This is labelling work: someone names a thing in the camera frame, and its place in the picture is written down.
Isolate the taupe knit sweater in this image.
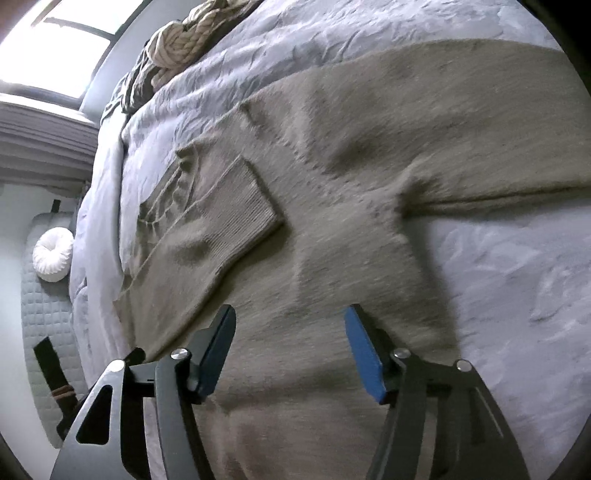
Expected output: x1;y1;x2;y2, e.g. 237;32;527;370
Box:
115;40;590;479

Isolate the beige knitted clothes pile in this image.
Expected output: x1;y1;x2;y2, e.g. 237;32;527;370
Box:
101;0;260;119

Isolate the quilted grey mat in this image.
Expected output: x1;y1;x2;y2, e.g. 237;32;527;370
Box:
21;212;87;449

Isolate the lavender bed blanket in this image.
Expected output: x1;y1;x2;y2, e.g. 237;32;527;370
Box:
70;1;590;479

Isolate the white round cushion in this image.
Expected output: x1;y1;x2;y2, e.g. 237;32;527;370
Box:
32;227;74;283

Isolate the bright window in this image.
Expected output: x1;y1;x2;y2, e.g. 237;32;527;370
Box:
1;0;147;101

